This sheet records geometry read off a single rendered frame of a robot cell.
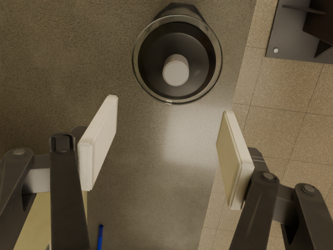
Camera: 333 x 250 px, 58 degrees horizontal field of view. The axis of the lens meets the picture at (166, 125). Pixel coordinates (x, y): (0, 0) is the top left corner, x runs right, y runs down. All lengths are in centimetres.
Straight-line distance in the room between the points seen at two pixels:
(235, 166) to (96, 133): 8
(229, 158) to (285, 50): 145
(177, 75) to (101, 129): 16
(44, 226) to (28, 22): 38
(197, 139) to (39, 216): 35
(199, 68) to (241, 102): 133
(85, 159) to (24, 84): 54
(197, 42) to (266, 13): 124
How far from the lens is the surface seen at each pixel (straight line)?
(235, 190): 17
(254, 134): 177
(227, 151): 19
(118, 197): 77
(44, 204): 64
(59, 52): 64
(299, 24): 161
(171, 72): 32
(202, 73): 35
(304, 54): 165
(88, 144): 16
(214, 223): 214
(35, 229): 60
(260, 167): 17
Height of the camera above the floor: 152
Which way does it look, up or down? 63 degrees down
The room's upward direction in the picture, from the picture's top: 173 degrees counter-clockwise
